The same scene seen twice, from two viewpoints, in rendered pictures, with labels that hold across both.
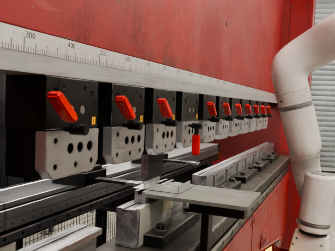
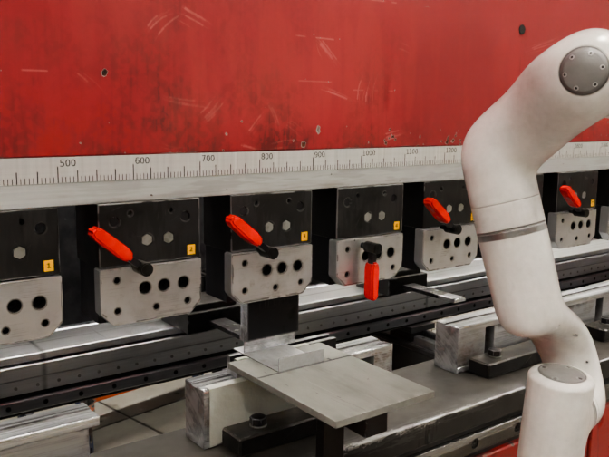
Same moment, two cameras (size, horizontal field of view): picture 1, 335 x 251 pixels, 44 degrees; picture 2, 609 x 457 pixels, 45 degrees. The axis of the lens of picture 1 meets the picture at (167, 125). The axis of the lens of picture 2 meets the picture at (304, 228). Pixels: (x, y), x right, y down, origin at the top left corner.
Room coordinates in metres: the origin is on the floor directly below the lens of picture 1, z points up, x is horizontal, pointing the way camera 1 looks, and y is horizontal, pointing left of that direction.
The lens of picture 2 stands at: (0.14, -0.60, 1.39)
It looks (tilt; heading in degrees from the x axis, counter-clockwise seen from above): 9 degrees down; 31
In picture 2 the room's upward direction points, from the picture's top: 1 degrees clockwise
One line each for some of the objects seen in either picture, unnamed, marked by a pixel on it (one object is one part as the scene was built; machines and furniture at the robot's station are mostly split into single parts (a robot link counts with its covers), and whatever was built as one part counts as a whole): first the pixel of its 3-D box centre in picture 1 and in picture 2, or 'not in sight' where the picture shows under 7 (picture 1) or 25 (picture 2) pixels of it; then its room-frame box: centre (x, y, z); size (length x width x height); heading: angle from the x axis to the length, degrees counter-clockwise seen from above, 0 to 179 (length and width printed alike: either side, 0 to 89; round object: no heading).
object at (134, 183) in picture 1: (101, 176); (222, 318); (1.18, 0.18, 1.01); 0.26 x 0.12 x 0.05; 68
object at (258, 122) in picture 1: (252, 115); not in sight; (2.38, -0.49, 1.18); 0.15 x 0.09 x 0.17; 158
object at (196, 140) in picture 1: (194, 139); (369, 270); (1.23, -0.08, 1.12); 0.04 x 0.02 x 0.10; 68
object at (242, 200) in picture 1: (203, 194); (326, 379); (1.06, -0.10, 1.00); 0.26 x 0.18 x 0.01; 68
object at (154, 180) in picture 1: (152, 168); (270, 318); (1.11, 0.04, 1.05); 0.10 x 0.02 x 0.10; 158
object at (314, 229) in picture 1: (312, 225); not in sight; (1.12, -0.41, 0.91); 0.09 x 0.08 x 0.03; 53
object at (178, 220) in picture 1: (175, 225); (309, 419); (1.13, -0.03, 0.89); 0.30 x 0.05 x 0.03; 158
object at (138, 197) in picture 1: (155, 189); (284, 354); (1.14, 0.03, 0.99); 0.20 x 0.03 x 0.03; 158
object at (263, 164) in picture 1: (260, 165); not in sight; (2.39, -0.55, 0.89); 0.30 x 0.05 x 0.03; 158
